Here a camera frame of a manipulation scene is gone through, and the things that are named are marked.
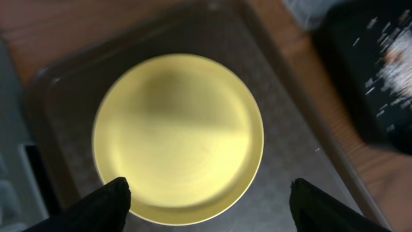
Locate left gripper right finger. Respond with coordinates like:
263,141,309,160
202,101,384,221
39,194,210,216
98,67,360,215
289,178,389,232

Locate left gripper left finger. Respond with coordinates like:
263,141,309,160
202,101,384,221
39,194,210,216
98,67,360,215
24,177,131,232

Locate yellow plate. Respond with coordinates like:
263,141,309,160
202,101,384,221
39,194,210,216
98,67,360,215
92,53,264,226

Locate rice and nutshell pile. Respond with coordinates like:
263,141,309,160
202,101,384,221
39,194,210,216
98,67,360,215
353,8,411,134

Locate grey plastic dishwasher rack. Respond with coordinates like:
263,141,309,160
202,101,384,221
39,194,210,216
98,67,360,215
1,41,61,231

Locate black waste tray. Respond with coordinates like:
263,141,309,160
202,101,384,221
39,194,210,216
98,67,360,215
313,0,411,154

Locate clear plastic bin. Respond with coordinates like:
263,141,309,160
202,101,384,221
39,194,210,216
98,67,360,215
283,0,337,30

